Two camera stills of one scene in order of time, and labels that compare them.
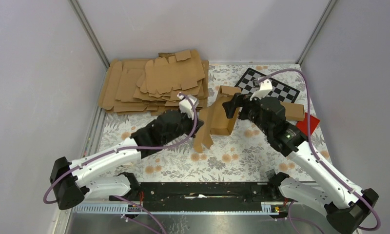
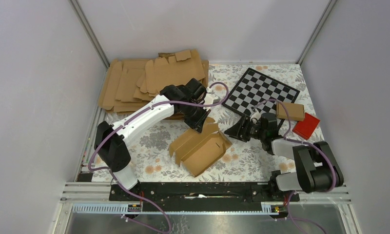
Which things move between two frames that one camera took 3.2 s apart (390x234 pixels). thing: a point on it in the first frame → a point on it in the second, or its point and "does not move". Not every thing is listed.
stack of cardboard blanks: [151, 85] does not move
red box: [302, 125] does not move
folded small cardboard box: [294, 111] does not move
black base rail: [204, 196] does not move
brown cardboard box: [216, 122] → [197, 151]
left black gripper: [191, 124] → [197, 125]
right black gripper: [239, 100] → [236, 131]
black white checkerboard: [285, 93] does not move
